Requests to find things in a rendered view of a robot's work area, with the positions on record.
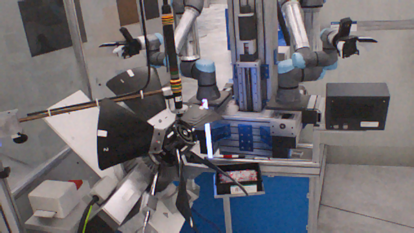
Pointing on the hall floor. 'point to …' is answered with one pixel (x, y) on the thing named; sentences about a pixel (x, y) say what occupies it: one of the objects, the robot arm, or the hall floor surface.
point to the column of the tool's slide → (9, 211)
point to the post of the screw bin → (227, 215)
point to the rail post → (314, 204)
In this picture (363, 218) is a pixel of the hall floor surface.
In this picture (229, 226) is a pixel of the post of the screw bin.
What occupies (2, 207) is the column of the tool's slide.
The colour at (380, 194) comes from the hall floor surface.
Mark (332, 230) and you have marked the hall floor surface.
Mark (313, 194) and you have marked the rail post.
